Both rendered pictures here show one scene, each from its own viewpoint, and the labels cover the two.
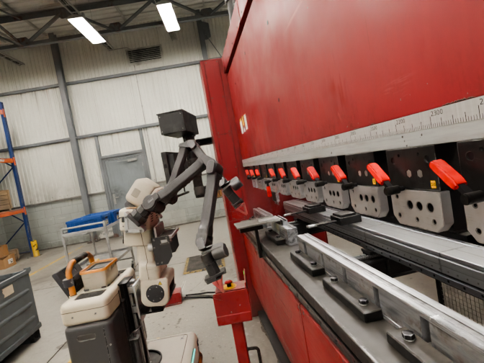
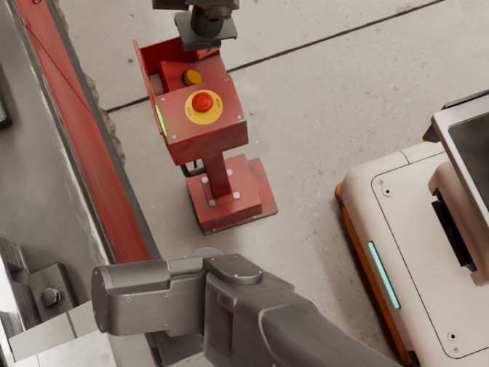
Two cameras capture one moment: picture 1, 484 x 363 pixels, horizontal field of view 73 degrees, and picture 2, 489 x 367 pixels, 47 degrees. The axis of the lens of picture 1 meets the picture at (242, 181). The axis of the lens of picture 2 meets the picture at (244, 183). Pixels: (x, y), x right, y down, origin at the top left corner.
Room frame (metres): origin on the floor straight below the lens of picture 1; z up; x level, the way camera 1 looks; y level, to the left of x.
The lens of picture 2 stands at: (2.06, 0.13, 1.75)
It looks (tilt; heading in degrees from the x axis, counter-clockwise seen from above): 72 degrees down; 171
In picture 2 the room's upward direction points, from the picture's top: 8 degrees counter-clockwise
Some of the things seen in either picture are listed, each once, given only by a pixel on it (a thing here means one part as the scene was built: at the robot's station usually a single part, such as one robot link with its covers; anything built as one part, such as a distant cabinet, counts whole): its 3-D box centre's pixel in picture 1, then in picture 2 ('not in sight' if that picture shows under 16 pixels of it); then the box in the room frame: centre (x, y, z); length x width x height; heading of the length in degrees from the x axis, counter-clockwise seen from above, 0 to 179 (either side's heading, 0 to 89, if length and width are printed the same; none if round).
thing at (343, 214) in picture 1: (331, 220); not in sight; (1.62, -0.41, 1.01); 0.26 x 0.12 x 0.05; 98
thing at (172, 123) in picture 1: (185, 158); not in sight; (3.21, 0.50, 1.53); 0.51 x 0.25 x 0.85; 173
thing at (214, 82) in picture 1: (267, 183); not in sight; (3.01, -0.23, 1.15); 0.85 x 0.25 x 2.30; 98
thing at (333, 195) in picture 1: (341, 179); not in sight; (1.06, -0.32, 1.26); 0.15 x 0.09 x 0.17; 8
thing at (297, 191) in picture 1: (302, 178); not in sight; (1.45, -0.27, 1.26); 0.15 x 0.09 x 0.17; 8
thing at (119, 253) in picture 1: (101, 250); not in sight; (4.78, 2.23, 0.47); 0.90 x 0.66 x 0.95; 2
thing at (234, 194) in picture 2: not in sight; (220, 187); (1.54, 0.14, 0.13); 0.10 x 0.10 x 0.01; 0
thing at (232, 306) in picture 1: (232, 295); (193, 95); (1.54, 0.14, 0.75); 0.20 x 0.16 x 0.18; 0
